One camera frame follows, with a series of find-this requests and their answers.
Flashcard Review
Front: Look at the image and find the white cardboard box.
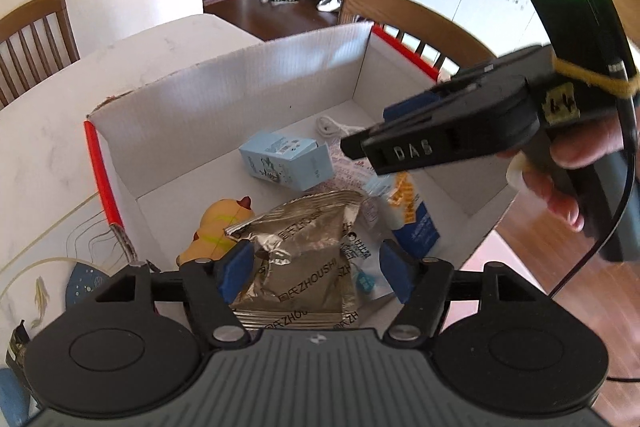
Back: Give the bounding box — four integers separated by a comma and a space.
82, 21, 516, 273

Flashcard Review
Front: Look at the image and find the white charging cable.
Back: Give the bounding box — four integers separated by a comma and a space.
315, 114, 373, 140

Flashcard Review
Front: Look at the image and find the pink printed paper packet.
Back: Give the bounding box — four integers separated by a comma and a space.
325, 152, 386, 195

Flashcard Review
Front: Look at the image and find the yellow toy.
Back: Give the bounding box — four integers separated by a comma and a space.
176, 196, 252, 269

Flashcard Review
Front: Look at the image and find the gold foil snack bag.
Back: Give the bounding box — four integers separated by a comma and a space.
225, 189, 363, 332

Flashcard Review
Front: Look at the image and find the black cable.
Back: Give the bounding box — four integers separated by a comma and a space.
547, 57, 640, 298

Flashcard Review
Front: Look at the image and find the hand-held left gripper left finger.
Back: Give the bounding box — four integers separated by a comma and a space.
94, 239, 253, 349

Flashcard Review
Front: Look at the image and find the yellow string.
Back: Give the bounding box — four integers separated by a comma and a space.
552, 59, 640, 98

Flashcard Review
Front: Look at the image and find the clear plastic packet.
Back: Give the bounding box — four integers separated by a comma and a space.
340, 227, 396, 303

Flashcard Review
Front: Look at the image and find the curved back wooden chair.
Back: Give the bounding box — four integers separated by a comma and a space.
341, 0, 501, 82

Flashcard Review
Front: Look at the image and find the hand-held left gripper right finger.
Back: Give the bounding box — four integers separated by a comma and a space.
378, 239, 538, 349

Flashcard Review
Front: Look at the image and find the light blue carton box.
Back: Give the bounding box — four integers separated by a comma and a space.
238, 132, 332, 194

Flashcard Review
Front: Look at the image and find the white marble desktop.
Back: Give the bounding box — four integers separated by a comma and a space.
0, 13, 516, 427

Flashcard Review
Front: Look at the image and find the slatted wooden chair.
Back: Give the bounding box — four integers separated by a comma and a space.
0, 0, 81, 108

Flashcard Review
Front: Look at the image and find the person's right hand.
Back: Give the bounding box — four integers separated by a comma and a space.
500, 114, 626, 233

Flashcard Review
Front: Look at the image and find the blue snack packet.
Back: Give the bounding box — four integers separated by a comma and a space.
382, 172, 442, 258

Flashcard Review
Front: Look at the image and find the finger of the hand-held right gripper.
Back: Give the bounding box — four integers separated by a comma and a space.
383, 46, 556, 128
341, 74, 523, 175

